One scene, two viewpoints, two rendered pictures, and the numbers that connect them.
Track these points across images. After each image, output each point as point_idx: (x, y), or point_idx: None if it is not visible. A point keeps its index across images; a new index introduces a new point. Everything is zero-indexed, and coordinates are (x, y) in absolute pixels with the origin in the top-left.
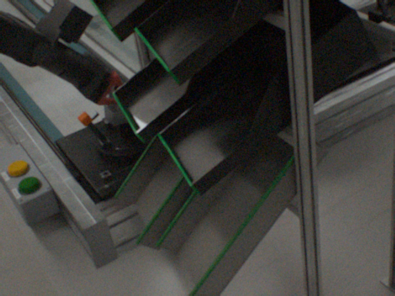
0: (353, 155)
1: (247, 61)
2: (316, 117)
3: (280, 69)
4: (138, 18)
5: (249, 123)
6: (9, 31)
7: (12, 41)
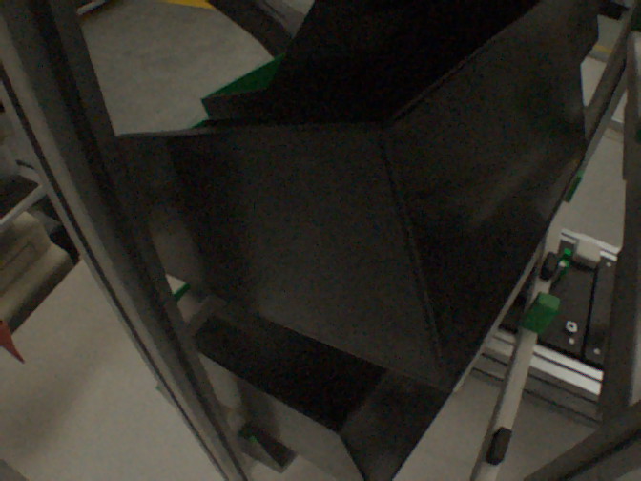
0: (547, 441)
1: None
2: (551, 378)
3: (204, 353)
4: (229, 110)
5: (242, 345)
6: (278, 36)
7: (279, 48)
